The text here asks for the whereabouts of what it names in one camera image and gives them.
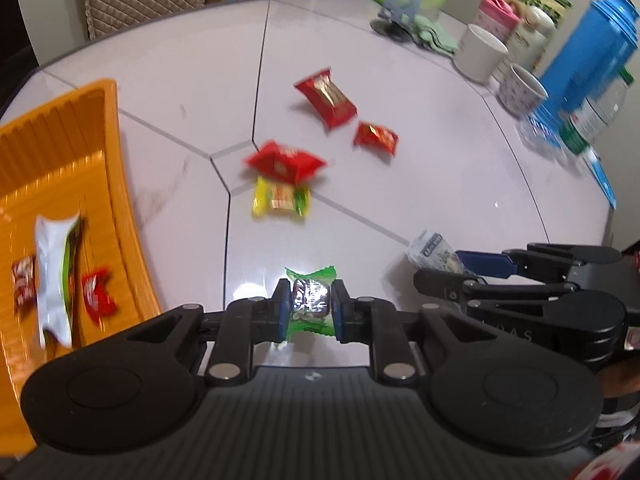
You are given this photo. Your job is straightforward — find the blue tube on table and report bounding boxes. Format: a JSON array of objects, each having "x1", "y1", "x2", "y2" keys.
[{"x1": 582, "y1": 147, "x2": 618, "y2": 210}]

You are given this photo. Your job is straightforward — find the small red gold snack packet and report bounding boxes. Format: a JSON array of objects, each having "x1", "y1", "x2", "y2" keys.
[{"x1": 353, "y1": 121, "x2": 400, "y2": 156}]

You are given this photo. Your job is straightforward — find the white thermos bottle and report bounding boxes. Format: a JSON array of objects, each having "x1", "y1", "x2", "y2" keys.
[{"x1": 507, "y1": 6, "x2": 558, "y2": 73}]

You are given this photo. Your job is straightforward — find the green label water bottle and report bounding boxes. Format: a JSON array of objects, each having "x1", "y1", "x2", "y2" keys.
[{"x1": 560, "y1": 67, "x2": 636, "y2": 156}]

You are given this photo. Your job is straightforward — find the blue thermos jug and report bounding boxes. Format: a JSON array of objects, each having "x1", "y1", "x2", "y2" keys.
[{"x1": 532, "y1": 0, "x2": 640, "y2": 131}]

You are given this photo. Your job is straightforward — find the orange plastic tray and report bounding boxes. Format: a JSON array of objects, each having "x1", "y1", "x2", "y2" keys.
[{"x1": 0, "y1": 78, "x2": 163, "y2": 461}]

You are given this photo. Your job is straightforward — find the green dark candy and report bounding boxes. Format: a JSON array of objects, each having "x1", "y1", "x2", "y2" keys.
[{"x1": 274, "y1": 265, "x2": 338, "y2": 348}]

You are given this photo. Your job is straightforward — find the yellow green candy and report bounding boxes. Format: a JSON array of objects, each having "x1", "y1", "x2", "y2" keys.
[{"x1": 251, "y1": 176, "x2": 312, "y2": 220}]

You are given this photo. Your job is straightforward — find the red candy white print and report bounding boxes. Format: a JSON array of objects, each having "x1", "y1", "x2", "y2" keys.
[{"x1": 11, "y1": 255, "x2": 38, "y2": 316}]

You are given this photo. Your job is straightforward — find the grey phone stand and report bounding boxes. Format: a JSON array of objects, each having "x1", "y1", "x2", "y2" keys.
[{"x1": 370, "y1": 0, "x2": 421, "y2": 38}]

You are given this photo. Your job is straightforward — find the patterned white mug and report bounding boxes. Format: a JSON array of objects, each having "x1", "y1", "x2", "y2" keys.
[{"x1": 497, "y1": 63, "x2": 550, "y2": 120}]

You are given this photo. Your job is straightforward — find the blue tissue pack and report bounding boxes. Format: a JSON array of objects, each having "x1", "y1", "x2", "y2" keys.
[{"x1": 517, "y1": 115, "x2": 568, "y2": 161}]

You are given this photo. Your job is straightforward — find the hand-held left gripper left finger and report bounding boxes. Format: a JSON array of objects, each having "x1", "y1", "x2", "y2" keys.
[{"x1": 127, "y1": 280, "x2": 293, "y2": 387}]

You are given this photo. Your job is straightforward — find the red white patterned clothing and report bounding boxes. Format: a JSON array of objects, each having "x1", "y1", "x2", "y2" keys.
[{"x1": 570, "y1": 440, "x2": 640, "y2": 480}]

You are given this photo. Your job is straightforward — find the red pillow snack packet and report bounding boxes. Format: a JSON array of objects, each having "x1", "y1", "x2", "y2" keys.
[{"x1": 243, "y1": 140, "x2": 328, "y2": 185}]

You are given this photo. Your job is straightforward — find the green cloth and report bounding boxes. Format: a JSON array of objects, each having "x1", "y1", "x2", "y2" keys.
[{"x1": 407, "y1": 12, "x2": 460, "y2": 56}]

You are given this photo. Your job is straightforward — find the small red candy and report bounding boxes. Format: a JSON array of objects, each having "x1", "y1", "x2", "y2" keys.
[{"x1": 80, "y1": 268, "x2": 118, "y2": 317}]

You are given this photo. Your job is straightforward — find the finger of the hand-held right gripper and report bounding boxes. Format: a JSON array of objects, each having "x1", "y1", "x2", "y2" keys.
[
  {"x1": 414, "y1": 268, "x2": 581, "y2": 313},
  {"x1": 455, "y1": 242, "x2": 623, "y2": 281}
]

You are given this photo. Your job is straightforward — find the person's right hand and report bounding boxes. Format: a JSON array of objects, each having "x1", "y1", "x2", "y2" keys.
[{"x1": 597, "y1": 357, "x2": 640, "y2": 401}]

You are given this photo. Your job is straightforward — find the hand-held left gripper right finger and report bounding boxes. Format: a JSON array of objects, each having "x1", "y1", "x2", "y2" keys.
[{"x1": 331, "y1": 280, "x2": 501, "y2": 386}]

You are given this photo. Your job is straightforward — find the white silver snack packet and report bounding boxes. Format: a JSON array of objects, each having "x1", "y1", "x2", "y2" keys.
[{"x1": 34, "y1": 212, "x2": 86, "y2": 350}]

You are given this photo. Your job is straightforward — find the large red snack packet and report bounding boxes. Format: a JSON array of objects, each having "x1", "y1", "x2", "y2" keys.
[{"x1": 293, "y1": 66, "x2": 358, "y2": 133}]

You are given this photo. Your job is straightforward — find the clear black label snack packet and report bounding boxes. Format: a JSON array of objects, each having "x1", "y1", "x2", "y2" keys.
[{"x1": 405, "y1": 228, "x2": 478, "y2": 286}]

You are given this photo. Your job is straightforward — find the pink lidded cup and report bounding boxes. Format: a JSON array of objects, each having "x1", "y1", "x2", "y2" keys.
[{"x1": 472, "y1": 0, "x2": 523, "y2": 48}]

